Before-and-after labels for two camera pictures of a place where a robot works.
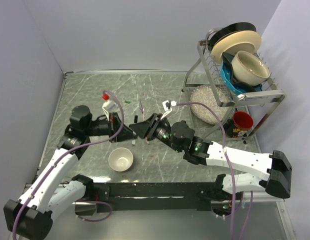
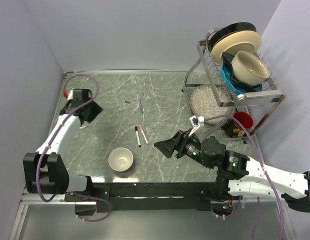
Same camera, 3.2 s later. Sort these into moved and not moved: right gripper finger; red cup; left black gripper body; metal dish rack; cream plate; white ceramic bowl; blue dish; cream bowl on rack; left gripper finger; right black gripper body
Moved: right black gripper body; left gripper finger; left black gripper body; right gripper finger
Not moved: blue dish; white ceramic bowl; cream plate; red cup; metal dish rack; cream bowl on rack
